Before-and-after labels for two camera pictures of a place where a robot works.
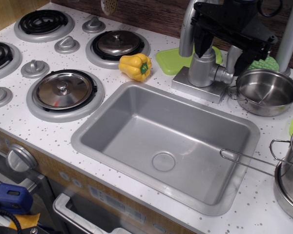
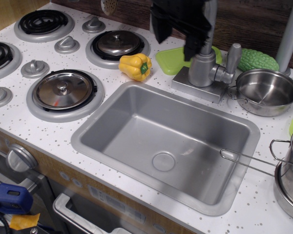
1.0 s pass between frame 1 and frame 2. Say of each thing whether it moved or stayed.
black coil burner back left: stayed
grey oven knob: stayed
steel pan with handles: stayed
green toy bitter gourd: stayed
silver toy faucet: stayed
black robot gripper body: moved
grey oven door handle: stayed
